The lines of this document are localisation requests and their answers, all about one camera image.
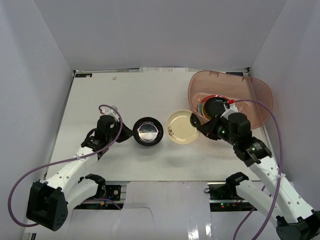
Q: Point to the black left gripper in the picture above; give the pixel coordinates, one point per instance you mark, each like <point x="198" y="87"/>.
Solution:
<point x="122" y="132"/>

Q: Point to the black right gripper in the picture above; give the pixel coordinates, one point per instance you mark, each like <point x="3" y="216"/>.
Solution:
<point x="208" y="128"/>

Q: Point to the red and teal floral plate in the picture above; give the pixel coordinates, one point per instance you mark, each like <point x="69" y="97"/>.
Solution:
<point x="199" y="107"/>

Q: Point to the glossy black plate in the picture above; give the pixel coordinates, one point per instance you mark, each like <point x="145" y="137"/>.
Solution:
<point x="213" y="107"/>
<point x="148" y="131"/>

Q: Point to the cream plate with black accent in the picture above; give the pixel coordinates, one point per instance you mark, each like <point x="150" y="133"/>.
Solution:
<point x="179" y="129"/>

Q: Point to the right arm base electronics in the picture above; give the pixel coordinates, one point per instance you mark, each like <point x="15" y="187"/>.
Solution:
<point x="221" y="199"/>

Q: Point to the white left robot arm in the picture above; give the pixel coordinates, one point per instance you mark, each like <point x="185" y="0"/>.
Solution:
<point x="51" y="200"/>

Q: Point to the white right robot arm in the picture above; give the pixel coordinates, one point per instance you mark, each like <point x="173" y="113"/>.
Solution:
<point x="292" y="217"/>

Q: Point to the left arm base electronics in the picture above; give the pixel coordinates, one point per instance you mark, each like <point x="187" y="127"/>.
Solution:
<point x="113" y="199"/>

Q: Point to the translucent pink plastic bin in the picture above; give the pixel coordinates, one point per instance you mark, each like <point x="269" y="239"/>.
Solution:
<point x="252" y="96"/>

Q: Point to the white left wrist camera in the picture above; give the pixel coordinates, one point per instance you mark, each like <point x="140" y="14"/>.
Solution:
<point x="110" y="111"/>

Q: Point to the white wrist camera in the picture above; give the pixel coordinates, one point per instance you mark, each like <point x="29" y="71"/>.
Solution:
<point x="110" y="111"/>
<point x="230" y="108"/>

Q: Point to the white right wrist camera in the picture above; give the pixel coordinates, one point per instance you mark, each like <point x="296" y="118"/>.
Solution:
<point x="230" y="108"/>

